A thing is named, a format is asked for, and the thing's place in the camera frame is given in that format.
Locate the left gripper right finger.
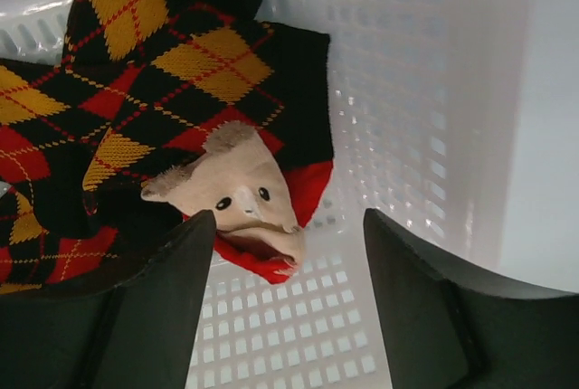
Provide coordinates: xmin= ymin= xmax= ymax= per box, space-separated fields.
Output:
xmin=364 ymin=209 xmax=578 ymax=388

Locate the white plastic laundry basket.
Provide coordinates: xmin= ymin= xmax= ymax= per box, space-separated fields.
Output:
xmin=1 ymin=0 xmax=578 ymax=388

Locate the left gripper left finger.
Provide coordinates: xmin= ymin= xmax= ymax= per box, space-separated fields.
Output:
xmin=1 ymin=211 xmax=216 ymax=388

